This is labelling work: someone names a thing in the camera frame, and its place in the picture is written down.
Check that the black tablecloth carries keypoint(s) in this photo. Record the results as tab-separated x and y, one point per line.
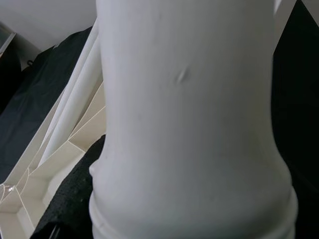
30	119

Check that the white plastic table top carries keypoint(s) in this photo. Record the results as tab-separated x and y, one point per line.
37	199

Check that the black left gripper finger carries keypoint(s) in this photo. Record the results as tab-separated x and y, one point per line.
69	194

